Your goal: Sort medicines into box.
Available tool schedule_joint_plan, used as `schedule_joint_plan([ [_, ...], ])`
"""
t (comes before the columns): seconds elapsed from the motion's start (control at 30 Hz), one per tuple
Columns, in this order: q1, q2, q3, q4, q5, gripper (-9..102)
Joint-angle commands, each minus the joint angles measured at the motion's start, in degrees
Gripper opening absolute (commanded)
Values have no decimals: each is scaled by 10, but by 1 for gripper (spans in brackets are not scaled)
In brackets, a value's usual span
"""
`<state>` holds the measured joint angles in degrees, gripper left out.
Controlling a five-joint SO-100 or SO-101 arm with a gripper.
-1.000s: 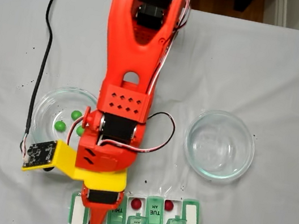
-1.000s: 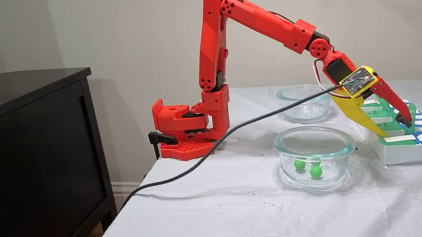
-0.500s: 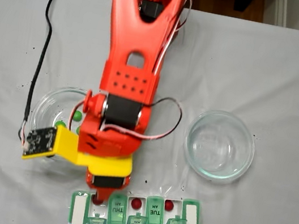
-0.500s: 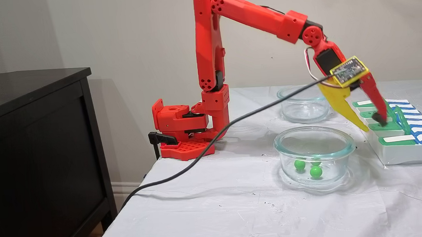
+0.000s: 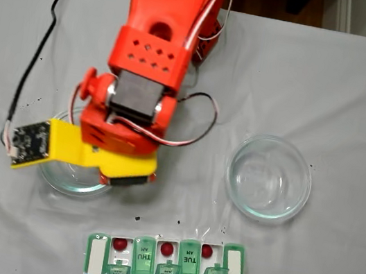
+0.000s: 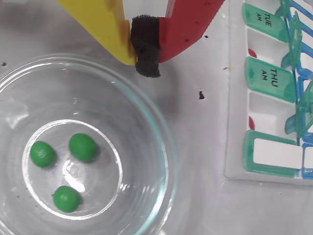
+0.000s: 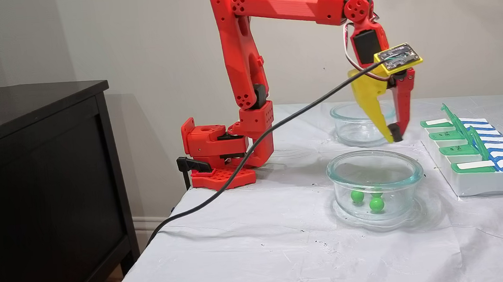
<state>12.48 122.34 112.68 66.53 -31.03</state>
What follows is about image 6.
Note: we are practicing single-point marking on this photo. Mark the glass bowl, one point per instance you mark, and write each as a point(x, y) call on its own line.
point(137, 147)

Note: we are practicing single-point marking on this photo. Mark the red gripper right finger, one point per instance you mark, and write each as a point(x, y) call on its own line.
point(185, 24)

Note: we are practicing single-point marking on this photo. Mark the white table cloth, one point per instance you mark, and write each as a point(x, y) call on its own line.
point(200, 147)

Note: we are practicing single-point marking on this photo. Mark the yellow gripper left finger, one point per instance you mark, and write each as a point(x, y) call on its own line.
point(102, 22)

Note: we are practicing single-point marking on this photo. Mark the green round pill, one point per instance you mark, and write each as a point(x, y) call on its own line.
point(66, 198)
point(42, 154)
point(83, 147)

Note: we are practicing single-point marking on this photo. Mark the weekly pill organizer box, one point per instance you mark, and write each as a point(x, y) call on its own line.
point(269, 83)

